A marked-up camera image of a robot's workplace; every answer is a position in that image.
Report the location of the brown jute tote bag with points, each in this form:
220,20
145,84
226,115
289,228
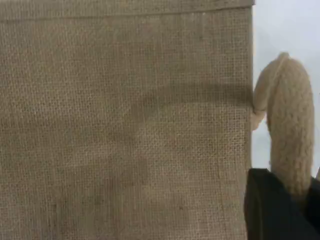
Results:
125,125

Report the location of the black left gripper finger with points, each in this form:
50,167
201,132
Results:
272,212
315,207

